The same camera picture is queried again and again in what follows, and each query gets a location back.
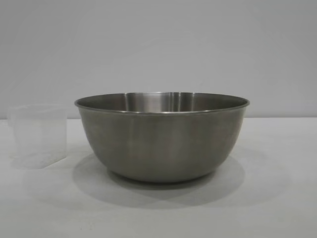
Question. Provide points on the stainless steel mixing bowl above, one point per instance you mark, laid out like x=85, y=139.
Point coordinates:
x=161, y=138

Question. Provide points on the translucent plastic measuring cup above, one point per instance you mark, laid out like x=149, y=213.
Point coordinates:
x=37, y=138

